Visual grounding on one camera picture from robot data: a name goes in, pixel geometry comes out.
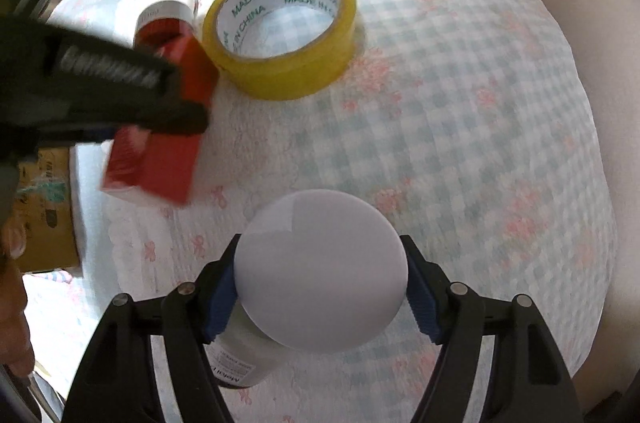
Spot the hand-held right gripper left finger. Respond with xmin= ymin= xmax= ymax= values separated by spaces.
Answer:
xmin=60 ymin=233 xmax=246 ymax=423

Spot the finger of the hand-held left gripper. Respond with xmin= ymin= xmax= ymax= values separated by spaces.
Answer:
xmin=65 ymin=124 xmax=119 ymax=146
xmin=147 ymin=65 xmax=210 ymax=136

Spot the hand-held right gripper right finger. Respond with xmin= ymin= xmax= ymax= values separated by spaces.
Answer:
xmin=399 ymin=234 xmax=587 ymax=423

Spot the red carton box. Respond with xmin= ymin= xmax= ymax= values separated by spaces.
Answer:
xmin=101 ymin=34 xmax=221 ymax=205

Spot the white plastic bottle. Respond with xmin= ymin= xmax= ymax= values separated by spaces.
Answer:
xmin=210 ymin=189 xmax=410 ymax=390

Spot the person's left hand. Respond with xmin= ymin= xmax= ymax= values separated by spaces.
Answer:
xmin=0 ymin=223 xmax=35 ymax=376

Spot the red bottle with white cap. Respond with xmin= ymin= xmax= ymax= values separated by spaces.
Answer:
xmin=133 ymin=0 xmax=199 ymax=51

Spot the brown cardboard box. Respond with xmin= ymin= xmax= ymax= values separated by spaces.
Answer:
xmin=14 ymin=146 xmax=82 ymax=275

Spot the yellow tape roll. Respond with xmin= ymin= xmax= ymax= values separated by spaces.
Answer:
xmin=202 ymin=0 xmax=359 ymax=100

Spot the checked floral blanket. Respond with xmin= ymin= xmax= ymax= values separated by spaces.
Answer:
xmin=22 ymin=0 xmax=619 ymax=423

